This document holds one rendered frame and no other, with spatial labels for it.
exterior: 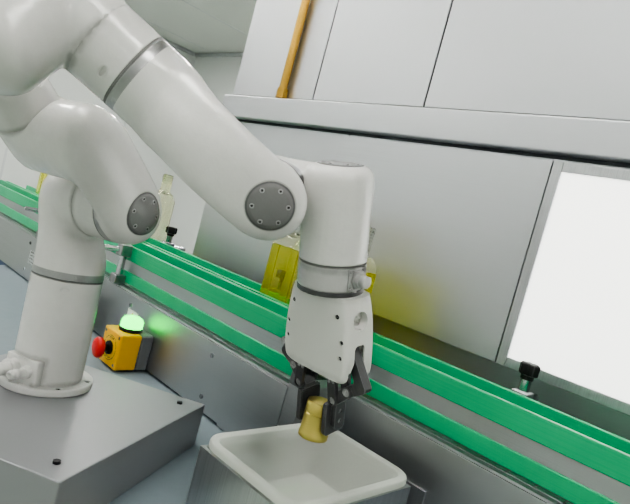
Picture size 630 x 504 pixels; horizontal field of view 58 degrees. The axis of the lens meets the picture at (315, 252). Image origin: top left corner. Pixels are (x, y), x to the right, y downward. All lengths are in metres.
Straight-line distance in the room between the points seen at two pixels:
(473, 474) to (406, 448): 0.11
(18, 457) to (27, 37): 0.41
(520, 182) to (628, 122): 0.18
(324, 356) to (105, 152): 0.35
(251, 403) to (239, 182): 0.51
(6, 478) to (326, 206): 0.42
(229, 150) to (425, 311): 0.63
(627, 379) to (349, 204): 0.52
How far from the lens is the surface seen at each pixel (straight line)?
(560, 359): 0.95
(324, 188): 0.57
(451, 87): 1.17
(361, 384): 0.62
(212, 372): 1.02
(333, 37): 1.42
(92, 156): 0.71
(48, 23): 0.56
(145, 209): 0.77
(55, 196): 0.83
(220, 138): 0.51
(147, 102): 0.56
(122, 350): 1.15
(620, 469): 0.77
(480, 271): 1.01
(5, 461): 0.69
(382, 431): 0.89
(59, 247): 0.83
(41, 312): 0.84
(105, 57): 0.56
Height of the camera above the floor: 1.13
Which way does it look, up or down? 3 degrees down
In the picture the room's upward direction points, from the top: 15 degrees clockwise
